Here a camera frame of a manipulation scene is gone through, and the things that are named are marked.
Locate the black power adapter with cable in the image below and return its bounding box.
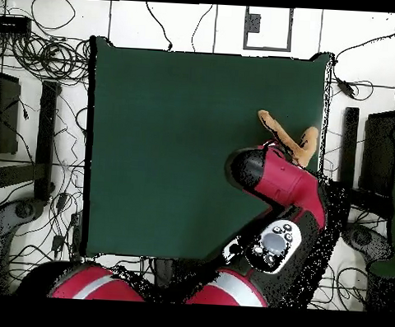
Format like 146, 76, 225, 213
334, 77, 358, 99

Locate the black stand bar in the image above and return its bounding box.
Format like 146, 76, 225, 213
337, 106, 360, 186
32, 79, 62, 202

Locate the pedestal leg with round foot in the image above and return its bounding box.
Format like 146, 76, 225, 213
0, 196, 46, 297
339, 222, 394, 264

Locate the large black box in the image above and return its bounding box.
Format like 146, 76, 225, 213
359, 108, 395, 198
0, 71, 22, 156

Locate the dark green table cloth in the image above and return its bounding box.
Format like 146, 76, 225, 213
78, 35, 335, 270

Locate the small grey box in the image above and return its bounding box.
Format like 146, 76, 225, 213
245, 12, 263, 34

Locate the grey floor frame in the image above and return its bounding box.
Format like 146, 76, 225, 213
242, 5, 295, 53

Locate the long black cable with plug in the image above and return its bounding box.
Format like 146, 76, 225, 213
142, 0, 176, 52

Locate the black cable coil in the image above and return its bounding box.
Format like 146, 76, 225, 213
8, 32, 93, 82

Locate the orange terry towel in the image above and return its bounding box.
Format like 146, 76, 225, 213
254, 109, 320, 169

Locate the small black power adapter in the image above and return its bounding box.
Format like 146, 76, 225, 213
51, 233, 65, 254
55, 192, 69, 211

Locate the flat black device box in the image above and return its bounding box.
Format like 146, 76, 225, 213
0, 15, 32, 36

